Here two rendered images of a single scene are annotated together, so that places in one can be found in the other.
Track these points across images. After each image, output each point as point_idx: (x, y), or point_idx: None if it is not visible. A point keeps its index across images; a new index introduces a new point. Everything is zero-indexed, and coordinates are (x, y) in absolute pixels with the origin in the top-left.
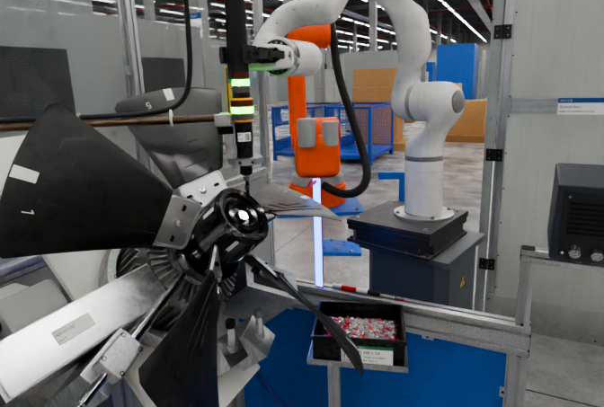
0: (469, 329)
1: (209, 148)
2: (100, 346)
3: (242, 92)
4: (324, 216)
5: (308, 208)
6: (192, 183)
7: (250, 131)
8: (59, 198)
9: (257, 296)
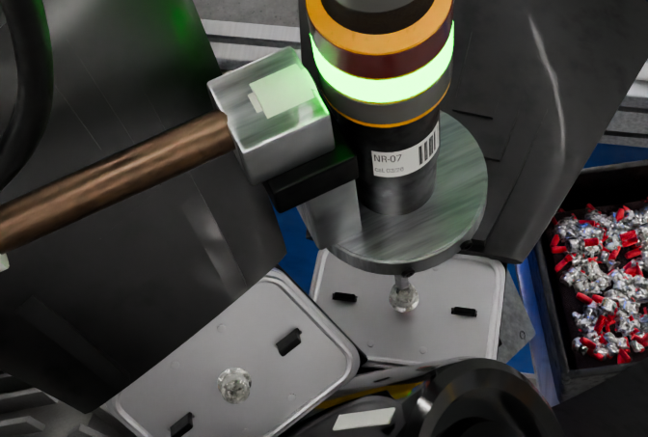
0: None
1: (188, 177)
2: None
3: (406, 5)
4: (629, 85)
5: (563, 69)
6: (169, 364)
7: (437, 118)
8: None
9: None
